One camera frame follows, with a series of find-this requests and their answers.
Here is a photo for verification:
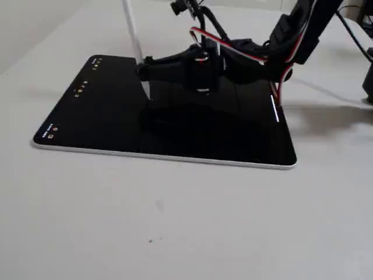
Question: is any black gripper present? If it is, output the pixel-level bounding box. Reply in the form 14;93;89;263
135;37;265;95

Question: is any white apple pencil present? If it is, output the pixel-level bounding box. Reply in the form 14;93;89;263
121;0;152;100

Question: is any black screen silver ipad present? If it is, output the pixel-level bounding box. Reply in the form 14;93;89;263
30;54;298;171

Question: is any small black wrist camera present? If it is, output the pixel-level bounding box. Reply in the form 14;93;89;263
170;0;202;16

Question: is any black camera cable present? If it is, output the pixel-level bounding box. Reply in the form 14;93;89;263
195;6;233;42

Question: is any red white servo wire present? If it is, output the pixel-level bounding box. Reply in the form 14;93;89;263
189;26;294;106

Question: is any thin black cable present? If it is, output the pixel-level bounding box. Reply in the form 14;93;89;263
334;10;373;62

